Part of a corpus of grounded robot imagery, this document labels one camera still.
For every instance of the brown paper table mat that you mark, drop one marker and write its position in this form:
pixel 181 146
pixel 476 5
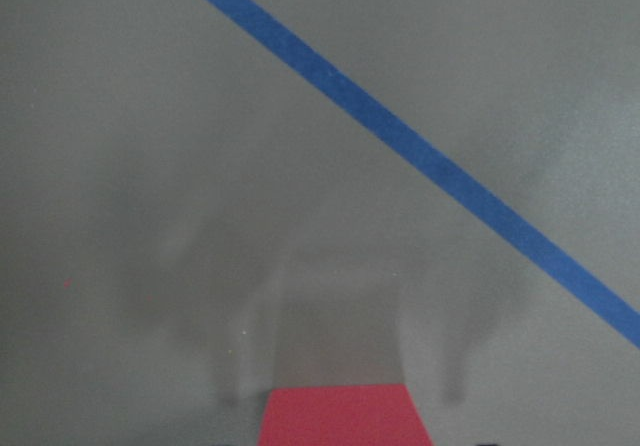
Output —
pixel 187 224

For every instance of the red block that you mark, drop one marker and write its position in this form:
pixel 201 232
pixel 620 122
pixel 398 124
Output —
pixel 342 415

